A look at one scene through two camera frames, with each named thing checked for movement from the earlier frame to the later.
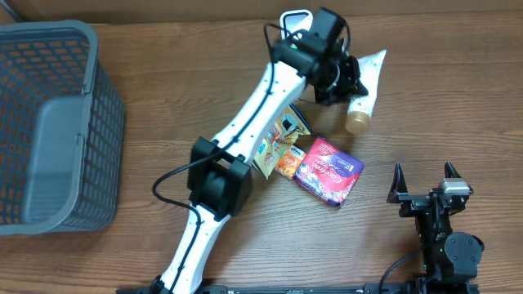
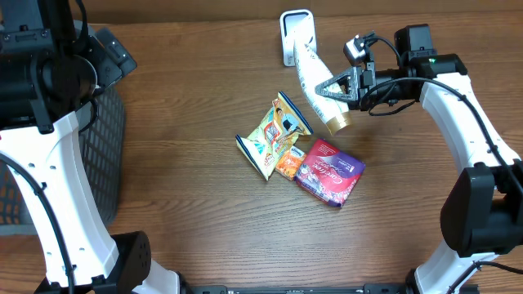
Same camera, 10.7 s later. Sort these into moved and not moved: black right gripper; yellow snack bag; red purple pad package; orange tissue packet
Moved: black right gripper
Not moved: yellow snack bag; red purple pad package; orange tissue packet
